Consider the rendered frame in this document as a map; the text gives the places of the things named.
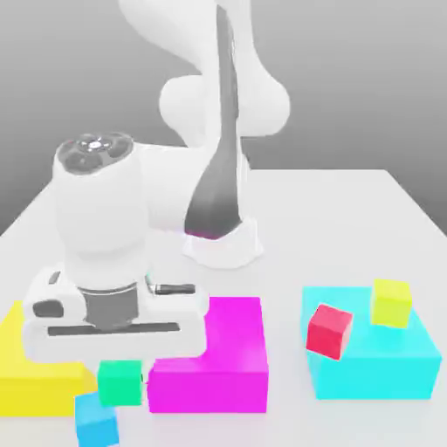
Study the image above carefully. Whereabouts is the large cyan box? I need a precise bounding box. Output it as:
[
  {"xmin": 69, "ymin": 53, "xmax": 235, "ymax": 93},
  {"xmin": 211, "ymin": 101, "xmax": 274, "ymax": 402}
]
[{"xmin": 301, "ymin": 285, "xmax": 444, "ymax": 402}]

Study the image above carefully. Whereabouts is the small yellow-green cube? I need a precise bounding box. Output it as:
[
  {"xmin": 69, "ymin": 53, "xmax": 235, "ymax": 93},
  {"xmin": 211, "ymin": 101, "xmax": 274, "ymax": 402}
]
[{"xmin": 369, "ymin": 278, "xmax": 414, "ymax": 330}]

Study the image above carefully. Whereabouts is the small green cube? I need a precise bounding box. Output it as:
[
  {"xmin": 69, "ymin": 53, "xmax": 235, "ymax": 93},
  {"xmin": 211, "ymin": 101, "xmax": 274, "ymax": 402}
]
[{"xmin": 96, "ymin": 359, "xmax": 145, "ymax": 409}]

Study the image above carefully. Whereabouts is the small red cube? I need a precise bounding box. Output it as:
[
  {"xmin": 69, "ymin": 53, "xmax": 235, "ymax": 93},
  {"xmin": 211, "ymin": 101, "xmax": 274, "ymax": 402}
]
[{"xmin": 306, "ymin": 303, "xmax": 354, "ymax": 361}]

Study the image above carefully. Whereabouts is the small blue cube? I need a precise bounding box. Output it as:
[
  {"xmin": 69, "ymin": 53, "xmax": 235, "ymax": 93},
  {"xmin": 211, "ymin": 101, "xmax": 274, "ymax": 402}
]
[{"xmin": 73, "ymin": 390, "xmax": 120, "ymax": 447}]

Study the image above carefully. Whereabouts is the large magenta box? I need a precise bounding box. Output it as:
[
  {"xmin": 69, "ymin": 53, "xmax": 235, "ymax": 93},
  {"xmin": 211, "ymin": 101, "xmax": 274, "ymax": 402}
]
[{"xmin": 146, "ymin": 296, "xmax": 270, "ymax": 416}]

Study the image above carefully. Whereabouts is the large yellow box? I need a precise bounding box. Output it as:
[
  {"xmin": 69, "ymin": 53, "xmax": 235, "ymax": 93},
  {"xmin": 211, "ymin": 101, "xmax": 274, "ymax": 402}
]
[{"xmin": 0, "ymin": 299, "xmax": 100, "ymax": 418}]

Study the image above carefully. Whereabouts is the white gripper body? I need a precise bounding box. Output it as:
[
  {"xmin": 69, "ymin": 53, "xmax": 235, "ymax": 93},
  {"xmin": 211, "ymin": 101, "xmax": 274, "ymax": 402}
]
[{"xmin": 21, "ymin": 290, "xmax": 210, "ymax": 366}]

